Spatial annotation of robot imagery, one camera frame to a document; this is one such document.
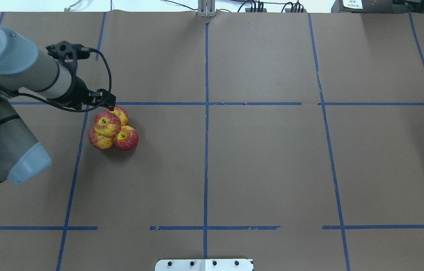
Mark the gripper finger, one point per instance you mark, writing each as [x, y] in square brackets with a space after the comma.
[105, 98]
[109, 105]

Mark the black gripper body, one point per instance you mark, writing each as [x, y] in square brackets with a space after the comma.
[77, 91]

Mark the lone red yellow apple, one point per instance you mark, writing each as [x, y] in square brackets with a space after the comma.
[107, 124]

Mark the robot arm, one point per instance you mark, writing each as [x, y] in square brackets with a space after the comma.
[49, 76]

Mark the back red yellow apple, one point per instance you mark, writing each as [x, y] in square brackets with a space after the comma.
[121, 114]

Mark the left front red yellow apple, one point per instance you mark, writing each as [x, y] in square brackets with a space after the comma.
[99, 141]

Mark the right front red apple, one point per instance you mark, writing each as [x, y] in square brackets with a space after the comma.
[126, 139]

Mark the brown paper table cover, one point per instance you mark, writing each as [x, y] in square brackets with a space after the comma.
[295, 140]

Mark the dark grey control box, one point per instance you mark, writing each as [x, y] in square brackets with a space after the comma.
[370, 6]

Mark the grey aluminium frame post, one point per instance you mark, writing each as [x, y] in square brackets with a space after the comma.
[206, 8]

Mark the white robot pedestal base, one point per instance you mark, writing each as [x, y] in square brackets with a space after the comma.
[204, 265]

